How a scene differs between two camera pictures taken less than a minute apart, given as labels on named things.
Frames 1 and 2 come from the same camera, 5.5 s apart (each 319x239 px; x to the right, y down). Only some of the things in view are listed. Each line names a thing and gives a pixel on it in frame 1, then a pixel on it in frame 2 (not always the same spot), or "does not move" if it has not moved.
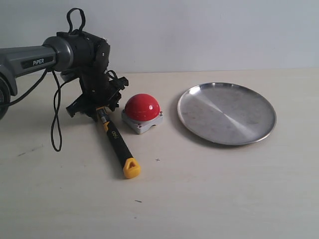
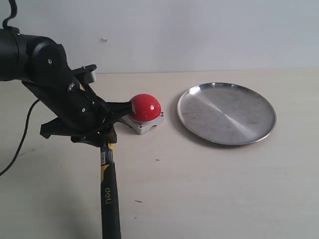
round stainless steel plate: [227, 113] does not move
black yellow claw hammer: [131, 167] to [110, 223]
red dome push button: [141, 112] does not move
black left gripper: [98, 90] to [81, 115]
